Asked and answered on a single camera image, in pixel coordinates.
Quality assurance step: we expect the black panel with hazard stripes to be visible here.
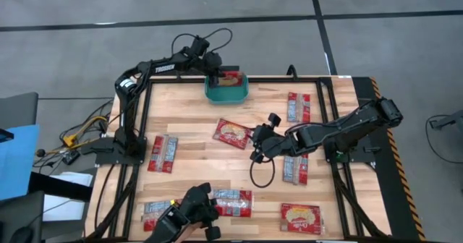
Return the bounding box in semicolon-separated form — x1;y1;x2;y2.
352;77;427;242

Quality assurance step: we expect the teal plastic basket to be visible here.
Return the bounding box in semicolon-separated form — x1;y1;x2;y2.
204;72;250;106

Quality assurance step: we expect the black floor cable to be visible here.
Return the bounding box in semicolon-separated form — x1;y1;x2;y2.
425;114;463;164

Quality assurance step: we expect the black bar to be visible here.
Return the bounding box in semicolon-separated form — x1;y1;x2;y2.
28;172;93;203

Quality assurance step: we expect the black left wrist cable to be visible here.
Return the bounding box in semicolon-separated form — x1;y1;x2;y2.
171;27;234;56

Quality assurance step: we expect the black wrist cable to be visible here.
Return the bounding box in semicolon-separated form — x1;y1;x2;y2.
249;155;276;189
171;27;234;56

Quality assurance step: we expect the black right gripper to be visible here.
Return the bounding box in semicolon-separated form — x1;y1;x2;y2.
251;113;290;163

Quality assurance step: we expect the grey stand foot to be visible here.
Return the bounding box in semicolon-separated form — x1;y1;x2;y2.
429;108;463;130

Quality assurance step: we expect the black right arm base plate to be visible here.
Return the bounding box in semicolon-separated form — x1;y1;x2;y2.
323;141;379;164

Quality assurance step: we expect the white paper sheet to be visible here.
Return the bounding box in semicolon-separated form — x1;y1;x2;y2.
42;171;95;222

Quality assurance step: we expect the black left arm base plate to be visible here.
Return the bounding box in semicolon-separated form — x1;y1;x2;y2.
80;136;148;166

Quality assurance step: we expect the small black box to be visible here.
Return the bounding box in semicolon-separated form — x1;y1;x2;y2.
61;149;81;166

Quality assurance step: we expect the black metal table frame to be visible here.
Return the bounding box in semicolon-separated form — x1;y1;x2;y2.
85;75;391;242

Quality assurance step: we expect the red popcorn bag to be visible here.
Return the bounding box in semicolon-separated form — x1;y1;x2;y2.
282;154;310;186
212;118;254;150
279;202;324;236
141;199;182;233
211;188;253;218
147;135;179;174
286;92;312;124
218;70;245;88

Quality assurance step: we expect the black leader arm handle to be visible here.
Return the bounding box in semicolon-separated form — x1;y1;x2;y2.
144;182;222;243

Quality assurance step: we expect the black computer mouse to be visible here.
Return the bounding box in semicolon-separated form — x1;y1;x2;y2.
9;226;35;243

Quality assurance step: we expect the yellow cable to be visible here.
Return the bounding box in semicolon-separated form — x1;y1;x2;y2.
59;115;109;153

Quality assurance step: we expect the blue board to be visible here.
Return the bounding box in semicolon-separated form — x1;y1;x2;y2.
0;124;41;203

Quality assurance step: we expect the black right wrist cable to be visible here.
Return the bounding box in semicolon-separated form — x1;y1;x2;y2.
249;155;276;189

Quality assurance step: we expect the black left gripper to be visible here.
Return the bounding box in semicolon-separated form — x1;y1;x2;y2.
204;50;224;89

